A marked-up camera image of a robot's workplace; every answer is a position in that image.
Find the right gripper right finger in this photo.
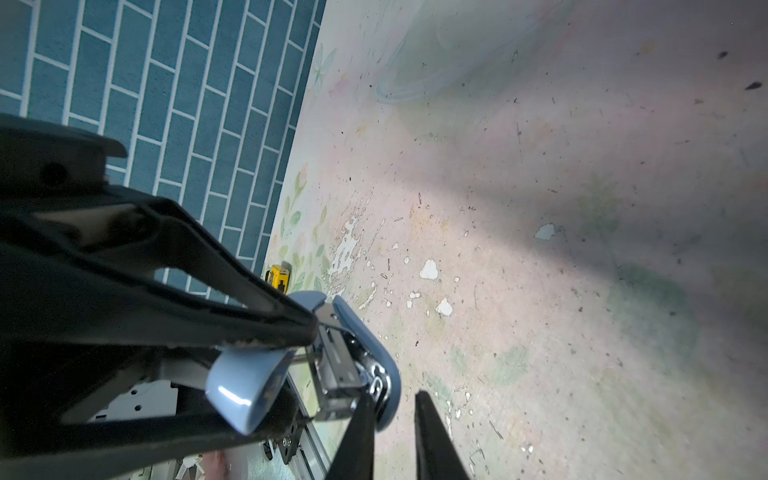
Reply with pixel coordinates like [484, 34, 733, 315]
[414, 390, 469, 480]

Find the yellow tape measure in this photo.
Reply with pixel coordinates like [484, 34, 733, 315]
[264, 264, 291, 293]

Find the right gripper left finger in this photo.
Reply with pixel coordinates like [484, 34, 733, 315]
[325, 394, 376, 480]

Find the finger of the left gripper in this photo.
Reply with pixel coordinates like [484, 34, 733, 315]
[71, 197, 318, 347]
[1, 377, 299, 479]

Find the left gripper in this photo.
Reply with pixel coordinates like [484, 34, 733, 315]
[0, 113, 157, 480]

